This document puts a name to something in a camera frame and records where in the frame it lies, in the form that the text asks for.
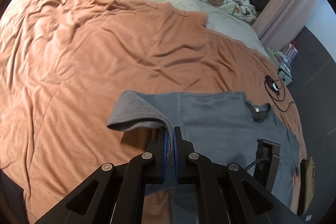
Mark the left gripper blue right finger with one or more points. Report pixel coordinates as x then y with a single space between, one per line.
182 148

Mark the folded black garment under mustard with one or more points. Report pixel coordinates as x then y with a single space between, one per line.
301 202

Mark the black device with cable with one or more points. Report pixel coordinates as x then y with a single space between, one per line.
276 91

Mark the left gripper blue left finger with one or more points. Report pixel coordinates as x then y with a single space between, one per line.
161 145

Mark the white bedside drawer cabinet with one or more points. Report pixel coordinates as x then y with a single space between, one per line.
281 64

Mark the right pink curtain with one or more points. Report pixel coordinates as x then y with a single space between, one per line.
282 20

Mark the folded black garment with print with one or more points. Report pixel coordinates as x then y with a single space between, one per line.
13 195

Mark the orange-brown bed blanket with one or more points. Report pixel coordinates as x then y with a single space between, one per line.
64 64

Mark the striped gift bag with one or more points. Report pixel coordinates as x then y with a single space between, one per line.
290 52

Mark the grey t-shirt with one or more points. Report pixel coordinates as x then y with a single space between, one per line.
225 127

